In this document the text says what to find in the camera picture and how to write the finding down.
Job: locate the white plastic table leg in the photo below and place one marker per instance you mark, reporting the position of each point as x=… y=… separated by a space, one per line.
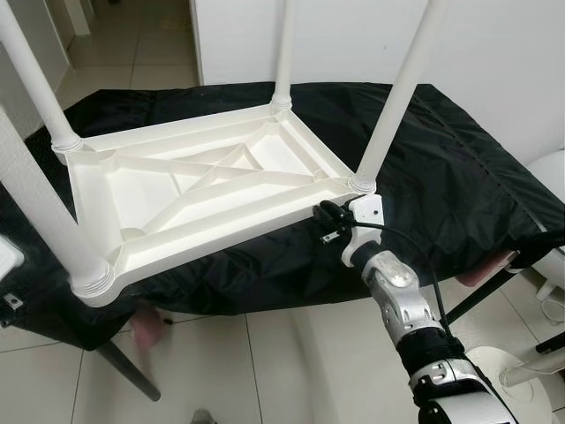
x=35 y=79
x=283 y=53
x=40 y=212
x=402 y=88

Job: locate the white round floor stand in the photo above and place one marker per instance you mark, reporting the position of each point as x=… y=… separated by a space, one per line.
x=494 y=367

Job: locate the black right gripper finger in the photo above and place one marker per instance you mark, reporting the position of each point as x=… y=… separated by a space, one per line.
x=331 y=212

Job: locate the black metal table leg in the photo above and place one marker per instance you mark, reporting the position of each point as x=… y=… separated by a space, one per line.
x=128 y=371
x=481 y=296

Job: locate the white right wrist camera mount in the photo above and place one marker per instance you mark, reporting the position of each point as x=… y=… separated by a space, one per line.
x=366 y=212

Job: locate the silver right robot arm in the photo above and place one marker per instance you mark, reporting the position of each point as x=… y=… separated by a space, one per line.
x=406 y=300

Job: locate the black low rack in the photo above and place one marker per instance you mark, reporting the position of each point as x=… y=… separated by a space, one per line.
x=552 y=344

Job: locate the grey left robot foot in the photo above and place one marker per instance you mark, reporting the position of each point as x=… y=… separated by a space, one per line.
x=203 y=417

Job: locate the white plastic table top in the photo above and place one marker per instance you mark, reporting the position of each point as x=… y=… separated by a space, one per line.
x=177 y=203

